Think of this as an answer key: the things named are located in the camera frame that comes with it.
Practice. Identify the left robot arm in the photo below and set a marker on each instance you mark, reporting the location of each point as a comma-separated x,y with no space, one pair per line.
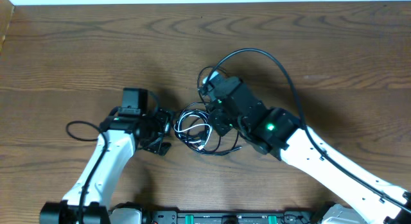
139,123

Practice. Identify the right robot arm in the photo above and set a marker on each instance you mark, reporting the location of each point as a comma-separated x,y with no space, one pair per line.
277,132

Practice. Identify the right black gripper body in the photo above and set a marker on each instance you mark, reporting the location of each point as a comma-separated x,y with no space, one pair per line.
221,122

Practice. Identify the wooden board at left edge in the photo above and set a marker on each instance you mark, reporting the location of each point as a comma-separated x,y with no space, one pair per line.
6,13

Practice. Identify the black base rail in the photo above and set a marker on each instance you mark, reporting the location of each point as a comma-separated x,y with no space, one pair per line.
224,217

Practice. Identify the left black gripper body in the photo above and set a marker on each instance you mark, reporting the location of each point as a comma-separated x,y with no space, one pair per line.
155,128

